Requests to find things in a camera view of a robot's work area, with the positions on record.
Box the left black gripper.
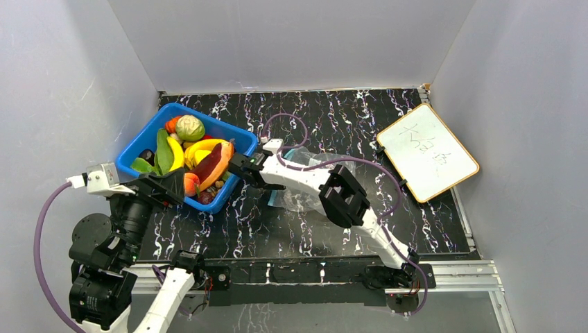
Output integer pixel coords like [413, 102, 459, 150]
[110, 164, 184, 262]

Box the orange papaya slice toy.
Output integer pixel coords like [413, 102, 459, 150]
[190, 142, 234, 191]

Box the clear zip top bag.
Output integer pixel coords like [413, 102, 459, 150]
[260, 147, 344, 216]

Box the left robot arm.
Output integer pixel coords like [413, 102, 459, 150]
[69, 163, 184, 332]

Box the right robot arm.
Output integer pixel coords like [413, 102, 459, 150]
[229, 151, 429, 291]

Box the peach toy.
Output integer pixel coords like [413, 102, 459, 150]
[184, 172, 200, 197]

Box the blue plastic bin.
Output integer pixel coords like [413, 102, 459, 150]
[115, 102, 259, 215]

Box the yellow banana toy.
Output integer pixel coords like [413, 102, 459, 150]
[166, 136, 184, 171]

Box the yellow bell pepper toy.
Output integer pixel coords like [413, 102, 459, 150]
[184, 139, 227, 169]

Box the green cabbage toy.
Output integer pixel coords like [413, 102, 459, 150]
[175, 115, 205, 142]

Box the white dry erase board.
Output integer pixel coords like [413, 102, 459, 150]
[377, 103, 480, 203]

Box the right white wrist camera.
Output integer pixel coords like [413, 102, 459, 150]
[260, 137, 284, 155]

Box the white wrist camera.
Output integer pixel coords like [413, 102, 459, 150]
[260, 137, 284, 155]
[86, 162, 125, 197]

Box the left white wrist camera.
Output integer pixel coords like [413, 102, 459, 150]
[86, 162, 125, 197]

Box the aluminium frame rail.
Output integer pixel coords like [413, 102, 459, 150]
[80, 259, 518, 333]

